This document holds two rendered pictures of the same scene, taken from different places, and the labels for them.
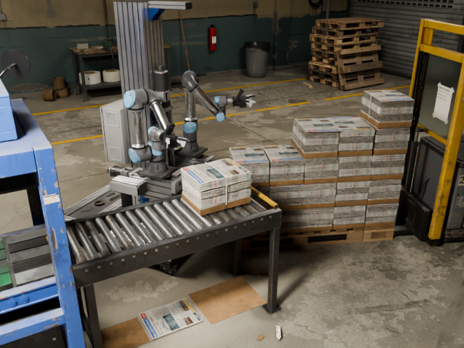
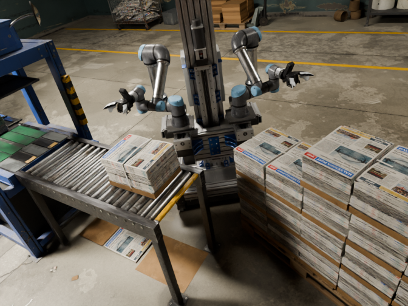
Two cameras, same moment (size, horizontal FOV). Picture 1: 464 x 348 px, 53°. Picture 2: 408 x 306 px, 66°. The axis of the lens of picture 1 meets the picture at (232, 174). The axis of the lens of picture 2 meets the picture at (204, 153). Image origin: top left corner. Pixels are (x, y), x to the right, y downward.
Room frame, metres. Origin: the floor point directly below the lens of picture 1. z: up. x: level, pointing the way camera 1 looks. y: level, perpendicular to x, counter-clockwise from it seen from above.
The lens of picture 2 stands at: (2.48, -1.55, 2.09)
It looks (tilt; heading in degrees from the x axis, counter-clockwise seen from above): 35 degrees down; 66
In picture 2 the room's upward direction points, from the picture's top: 10 degrees counter-clockwise
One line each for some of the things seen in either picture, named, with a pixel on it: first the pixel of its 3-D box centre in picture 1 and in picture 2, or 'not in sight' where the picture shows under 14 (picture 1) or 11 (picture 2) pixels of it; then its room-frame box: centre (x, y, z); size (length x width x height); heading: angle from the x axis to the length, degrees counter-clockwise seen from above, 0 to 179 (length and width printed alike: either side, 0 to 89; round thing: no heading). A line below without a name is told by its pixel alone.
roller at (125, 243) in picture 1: (119, 234); (73, 164); (2.40, 0.68, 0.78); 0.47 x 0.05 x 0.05; 30
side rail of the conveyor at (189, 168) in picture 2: (155, 209); (128, 158); (2.78, 0.52, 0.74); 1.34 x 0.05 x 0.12; 120
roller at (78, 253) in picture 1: (74, 246); (51, 157); (2.27, 0.90, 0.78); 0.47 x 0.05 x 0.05; 30
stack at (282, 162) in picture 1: (296, 195); (317, 220); (3.66, -0.57, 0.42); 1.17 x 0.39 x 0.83; 98
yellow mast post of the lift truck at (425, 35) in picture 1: (411, 118); not in sight; (4.14, -1.68, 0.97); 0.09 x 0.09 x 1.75; 8
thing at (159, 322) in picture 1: (170, 317); (130, 241); (2.55, 0.43, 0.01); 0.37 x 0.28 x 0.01; 120
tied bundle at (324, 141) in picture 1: (314, 137); (345, 165); (3.68, -0.70, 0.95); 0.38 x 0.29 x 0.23; 8
